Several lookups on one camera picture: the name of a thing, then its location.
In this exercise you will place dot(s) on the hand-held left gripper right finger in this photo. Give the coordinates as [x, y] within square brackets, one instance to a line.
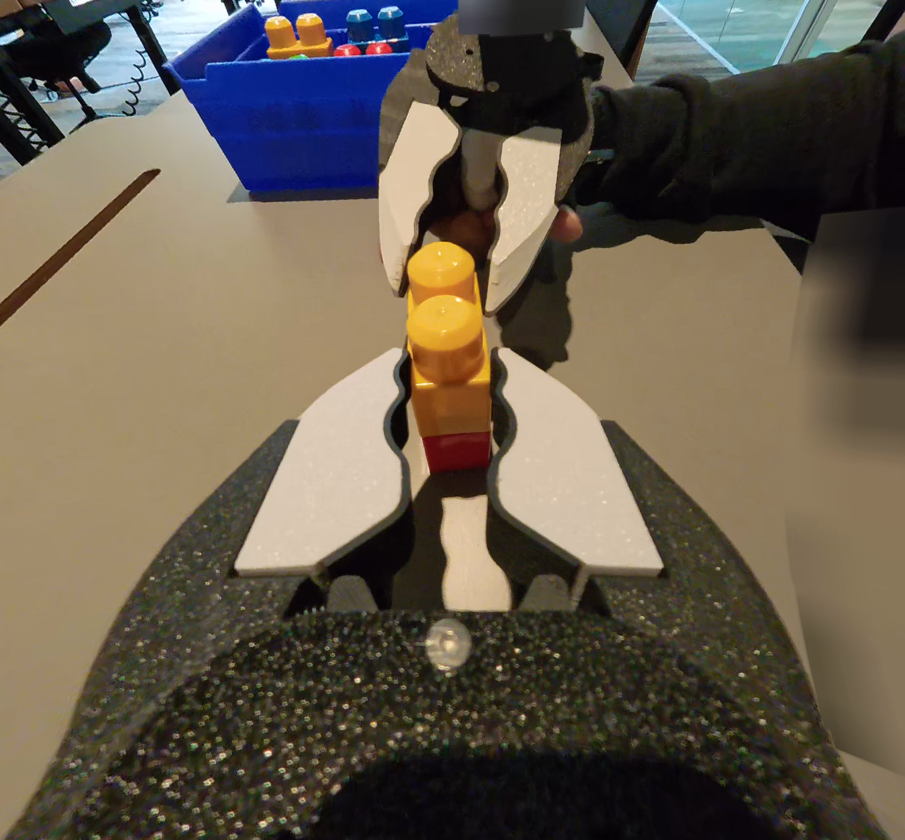
[573, 486]

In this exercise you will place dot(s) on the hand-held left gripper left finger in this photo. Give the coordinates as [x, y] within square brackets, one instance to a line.
[325, 486]

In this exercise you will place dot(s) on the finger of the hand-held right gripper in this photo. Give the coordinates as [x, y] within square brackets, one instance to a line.
[410, 175]
[534, 203]

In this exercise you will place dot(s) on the blue plastic bin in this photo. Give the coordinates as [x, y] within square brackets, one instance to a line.
[297, 133]

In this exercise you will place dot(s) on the yellow two-stud mega block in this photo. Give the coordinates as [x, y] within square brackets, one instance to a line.
[449, 394]
[297, 37]

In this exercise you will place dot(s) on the blue two-stud mega block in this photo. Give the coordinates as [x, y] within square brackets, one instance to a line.
[375, 27]

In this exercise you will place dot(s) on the person's right hand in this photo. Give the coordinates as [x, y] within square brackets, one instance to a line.
[569, 226]

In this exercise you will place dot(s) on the black office chair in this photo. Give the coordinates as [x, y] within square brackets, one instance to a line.
[63, 55]

